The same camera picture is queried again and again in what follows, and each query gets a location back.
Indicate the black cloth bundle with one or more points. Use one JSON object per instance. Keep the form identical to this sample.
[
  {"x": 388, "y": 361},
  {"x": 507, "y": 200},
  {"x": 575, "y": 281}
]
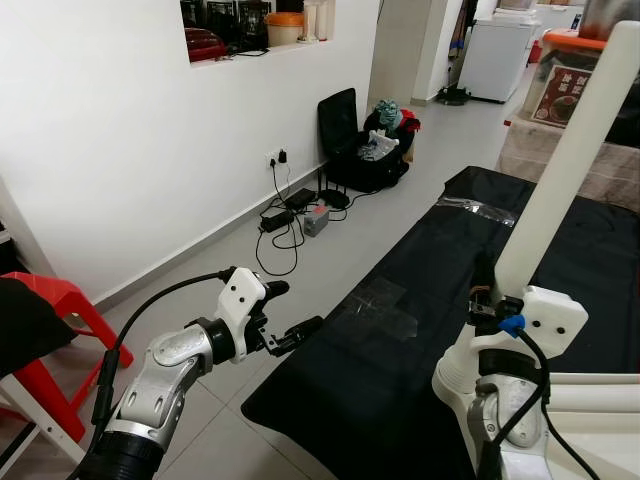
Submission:
[{"x": 25, "y": 325}]

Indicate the orange lidded tub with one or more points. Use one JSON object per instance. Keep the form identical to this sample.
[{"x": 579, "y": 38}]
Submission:
[{"x": 283, "y": 28}]

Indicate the grey box device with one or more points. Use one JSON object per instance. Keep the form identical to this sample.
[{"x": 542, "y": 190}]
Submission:
[{"x": 316, "y": 220}]

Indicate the clear tape cross patch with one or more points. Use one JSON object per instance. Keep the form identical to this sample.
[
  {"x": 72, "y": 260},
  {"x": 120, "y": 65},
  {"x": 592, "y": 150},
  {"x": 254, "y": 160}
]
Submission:
[{"x": 385, "y": 305}]

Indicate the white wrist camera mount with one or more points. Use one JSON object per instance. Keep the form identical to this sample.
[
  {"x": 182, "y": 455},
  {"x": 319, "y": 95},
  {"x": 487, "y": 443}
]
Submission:
[
  {"x": 540, "y": 320},
  {"x": 240, "y": 295}
]

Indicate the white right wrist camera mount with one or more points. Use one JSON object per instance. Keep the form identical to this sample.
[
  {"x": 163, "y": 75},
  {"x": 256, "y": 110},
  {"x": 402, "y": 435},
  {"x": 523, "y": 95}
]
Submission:
[{"x": 540, "y": 320}]

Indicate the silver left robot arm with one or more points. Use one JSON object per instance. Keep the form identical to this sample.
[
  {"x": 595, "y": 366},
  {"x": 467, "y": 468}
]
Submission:
[{"x": 160, "y": 380}]

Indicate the black power adapter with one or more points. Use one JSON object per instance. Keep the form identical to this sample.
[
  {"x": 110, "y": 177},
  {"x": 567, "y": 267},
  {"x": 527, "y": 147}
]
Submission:
[
  {"x": 298, "y": 197},
  {"x": 277, "y": 218}
]

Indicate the dark red round pot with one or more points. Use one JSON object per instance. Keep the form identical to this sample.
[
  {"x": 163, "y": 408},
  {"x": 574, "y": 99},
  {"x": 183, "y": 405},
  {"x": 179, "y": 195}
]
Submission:
[{"x": 205, "y": 45}]

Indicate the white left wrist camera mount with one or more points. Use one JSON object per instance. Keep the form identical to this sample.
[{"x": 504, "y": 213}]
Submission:
[{"x": 240, "y": 295}]

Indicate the black fabric bag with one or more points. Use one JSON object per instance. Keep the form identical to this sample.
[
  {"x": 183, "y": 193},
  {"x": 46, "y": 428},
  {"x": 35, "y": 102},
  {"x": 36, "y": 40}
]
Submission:
[{"x": 375, "y": 172}]

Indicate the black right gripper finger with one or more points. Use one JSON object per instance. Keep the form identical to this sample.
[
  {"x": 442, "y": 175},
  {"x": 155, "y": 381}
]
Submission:
[{"x": 483, "y": 270}]

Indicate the black mesh item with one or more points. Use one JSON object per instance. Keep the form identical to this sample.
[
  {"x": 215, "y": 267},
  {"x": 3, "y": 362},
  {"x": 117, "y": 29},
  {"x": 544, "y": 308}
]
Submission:
[{"x": 235, "y": 20}]

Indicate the black tablecloth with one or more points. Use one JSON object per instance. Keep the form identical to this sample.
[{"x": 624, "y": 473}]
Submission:
[{"x": 380, "y": 390}]

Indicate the small black floor item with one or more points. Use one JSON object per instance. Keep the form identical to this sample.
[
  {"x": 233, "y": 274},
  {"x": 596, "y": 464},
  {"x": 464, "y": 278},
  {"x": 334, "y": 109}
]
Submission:
[{"x": 455, "y": 97}]

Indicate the black wall plug charger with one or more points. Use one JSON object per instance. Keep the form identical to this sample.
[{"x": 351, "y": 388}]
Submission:
[{"x": 281, "y": 157}]

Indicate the white stacked cups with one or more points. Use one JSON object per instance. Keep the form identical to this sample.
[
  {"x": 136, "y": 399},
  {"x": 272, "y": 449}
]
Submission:
[{"x": 318, "y": 20}]

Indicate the red cloth item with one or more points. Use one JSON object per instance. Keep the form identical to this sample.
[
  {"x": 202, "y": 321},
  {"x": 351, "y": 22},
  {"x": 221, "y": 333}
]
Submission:
[{"x": 410, "y": 122}]

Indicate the red floor object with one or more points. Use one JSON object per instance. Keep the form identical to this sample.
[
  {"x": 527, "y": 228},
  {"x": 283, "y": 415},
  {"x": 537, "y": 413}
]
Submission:
[{"x": 75, "y": 300}]

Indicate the black plastic bag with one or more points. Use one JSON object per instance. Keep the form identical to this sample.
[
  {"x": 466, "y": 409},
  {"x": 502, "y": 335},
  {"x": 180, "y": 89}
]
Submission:
[{"x": 625, "y": 108}]

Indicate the white plastic wrapper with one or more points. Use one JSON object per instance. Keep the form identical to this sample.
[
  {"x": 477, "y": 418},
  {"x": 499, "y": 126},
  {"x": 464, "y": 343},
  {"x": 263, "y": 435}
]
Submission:
[{"x": 378, "y": 148}]

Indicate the white cabinet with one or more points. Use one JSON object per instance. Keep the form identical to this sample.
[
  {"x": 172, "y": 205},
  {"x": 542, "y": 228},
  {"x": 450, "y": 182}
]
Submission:
[{"x": 497, "y": 55}]

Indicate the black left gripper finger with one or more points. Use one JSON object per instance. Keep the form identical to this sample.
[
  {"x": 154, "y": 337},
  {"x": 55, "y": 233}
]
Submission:
[
  {"x": 298, "y": 336},
  {"x": 273, "y": 290}
]

